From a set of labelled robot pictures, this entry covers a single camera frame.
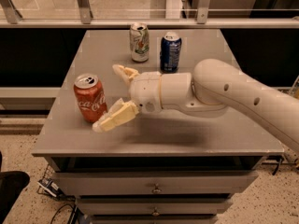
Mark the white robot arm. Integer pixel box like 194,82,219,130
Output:
93,59,299,152

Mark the top drawer metal knob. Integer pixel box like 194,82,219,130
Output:
151,184,162,194

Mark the power strip on floor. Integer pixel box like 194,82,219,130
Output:
38,178,59,197

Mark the white green 7up can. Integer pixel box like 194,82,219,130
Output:
129,22,150,63

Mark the grey drawer cabinet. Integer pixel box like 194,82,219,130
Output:
33,30,283,224

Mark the top grey drawer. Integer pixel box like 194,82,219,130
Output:
52,171,258,196

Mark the blue Pepsi can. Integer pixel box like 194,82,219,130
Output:
160,32,182,73

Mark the black floor cable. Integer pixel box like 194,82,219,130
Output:
50,203,78,224

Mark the grey drawer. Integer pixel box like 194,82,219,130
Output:
52,171,258,196
77,198,232,216

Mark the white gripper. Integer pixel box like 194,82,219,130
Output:
93,64,162,133

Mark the metal window railing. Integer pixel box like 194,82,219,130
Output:
0,0,299,28

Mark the drawer metal knob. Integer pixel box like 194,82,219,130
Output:
151,184,162,194
151,207,160,217

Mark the red Coca-Cola can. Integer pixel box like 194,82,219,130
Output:
74,73,107,123

